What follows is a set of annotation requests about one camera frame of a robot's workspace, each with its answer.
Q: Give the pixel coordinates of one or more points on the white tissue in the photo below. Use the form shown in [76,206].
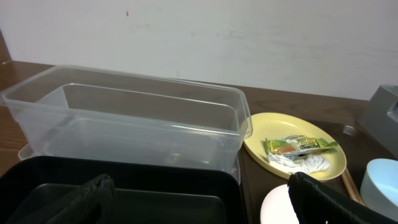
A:
[311,164]

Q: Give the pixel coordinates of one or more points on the black plastic bin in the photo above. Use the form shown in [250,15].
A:
[144,193]

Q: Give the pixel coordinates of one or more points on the dark brown tray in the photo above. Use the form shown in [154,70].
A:
[359,147]

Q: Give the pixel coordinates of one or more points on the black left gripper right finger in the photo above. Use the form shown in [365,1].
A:
[315,202]

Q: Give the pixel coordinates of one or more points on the grey dishwasher rack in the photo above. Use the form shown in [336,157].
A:
[380,117]

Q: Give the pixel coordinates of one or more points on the pink bowl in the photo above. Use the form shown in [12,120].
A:
[277,208]

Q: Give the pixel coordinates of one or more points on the light blue bowl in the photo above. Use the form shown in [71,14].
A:
[379,187]

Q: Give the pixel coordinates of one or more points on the green orange snack wrapper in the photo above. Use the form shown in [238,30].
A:
[298,145]

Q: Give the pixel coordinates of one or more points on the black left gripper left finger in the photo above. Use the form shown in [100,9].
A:
[92,202]

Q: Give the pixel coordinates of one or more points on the yellow plate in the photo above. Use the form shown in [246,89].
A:
[278,126]

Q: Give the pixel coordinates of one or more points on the clear plastic bin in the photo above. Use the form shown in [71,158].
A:
[90,113]

